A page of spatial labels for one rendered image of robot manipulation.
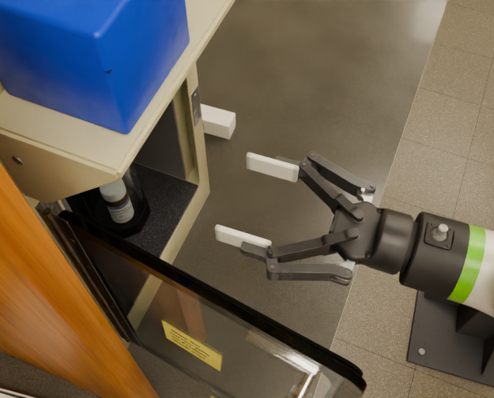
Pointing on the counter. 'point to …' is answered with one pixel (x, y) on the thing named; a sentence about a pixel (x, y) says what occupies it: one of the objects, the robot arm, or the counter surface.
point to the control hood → (87, 182)
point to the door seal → (249, 309)
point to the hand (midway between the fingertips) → (247, 199)
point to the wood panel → (43, 298)
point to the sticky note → (192, 346)
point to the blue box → (85, 54)
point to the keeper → (196, 105)
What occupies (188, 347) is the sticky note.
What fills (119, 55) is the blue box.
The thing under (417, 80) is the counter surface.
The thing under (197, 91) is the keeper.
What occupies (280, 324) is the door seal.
